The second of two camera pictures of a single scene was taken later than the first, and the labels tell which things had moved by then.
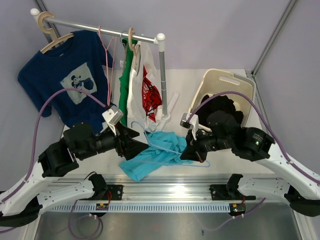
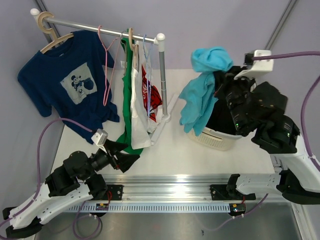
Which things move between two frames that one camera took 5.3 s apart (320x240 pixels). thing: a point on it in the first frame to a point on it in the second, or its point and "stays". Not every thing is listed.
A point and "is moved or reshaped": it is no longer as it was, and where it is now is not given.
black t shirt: (220, 116) is moved or reshaped
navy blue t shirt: (82, 61) stays
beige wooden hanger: (56, 41) stays
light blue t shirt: (164, 148) to (199, 94)
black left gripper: (132, 147) to (125, 160)
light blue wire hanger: (167, 150) to (148, 54)
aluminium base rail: (159, 188) stays
